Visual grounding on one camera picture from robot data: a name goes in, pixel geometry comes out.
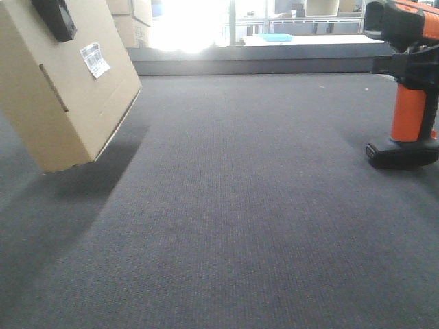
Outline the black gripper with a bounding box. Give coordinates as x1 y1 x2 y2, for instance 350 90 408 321
372 46 438 90

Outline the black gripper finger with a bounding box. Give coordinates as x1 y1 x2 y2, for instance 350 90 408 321
31 0 77 42

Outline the orange black barcode scanner gun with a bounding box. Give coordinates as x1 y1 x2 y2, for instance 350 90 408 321
364 1 438 168

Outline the brown cardboard package box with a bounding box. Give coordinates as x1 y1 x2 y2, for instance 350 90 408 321
1 1 141 172

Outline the upper stacked cardboard box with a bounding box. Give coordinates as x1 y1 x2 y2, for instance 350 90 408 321
106 0 152 26

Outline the large stacked cardboard box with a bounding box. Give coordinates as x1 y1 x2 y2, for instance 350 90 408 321
113 16 150 48

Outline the white barcode label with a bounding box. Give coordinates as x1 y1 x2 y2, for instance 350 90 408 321
80 42 110 79

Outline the dark raised table border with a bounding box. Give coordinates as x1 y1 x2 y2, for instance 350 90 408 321
127 43 394 76

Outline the blue flat tray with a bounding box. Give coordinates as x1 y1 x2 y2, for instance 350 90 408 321
254 33 294 43

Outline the white background table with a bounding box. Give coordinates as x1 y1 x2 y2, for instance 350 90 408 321
243 34 383 47

